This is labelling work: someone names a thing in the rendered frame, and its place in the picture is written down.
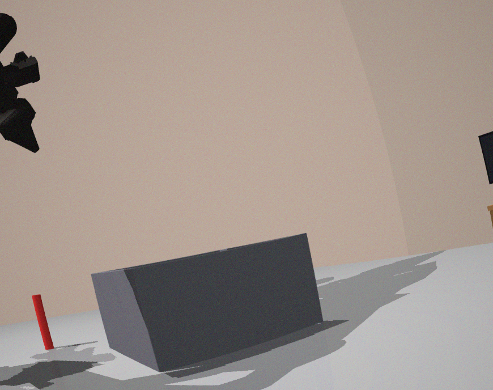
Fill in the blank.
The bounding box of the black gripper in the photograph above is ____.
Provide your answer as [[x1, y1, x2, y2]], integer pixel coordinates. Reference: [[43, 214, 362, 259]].
[[0, 65, 40, 153]]

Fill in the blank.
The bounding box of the red peg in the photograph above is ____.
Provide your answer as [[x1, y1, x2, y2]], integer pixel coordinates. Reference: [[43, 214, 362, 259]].
[[32, 294, 54, 350]]

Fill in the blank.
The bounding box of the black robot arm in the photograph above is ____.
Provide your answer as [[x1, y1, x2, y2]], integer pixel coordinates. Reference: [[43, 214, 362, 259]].
[[0, 13, 40, 93]]

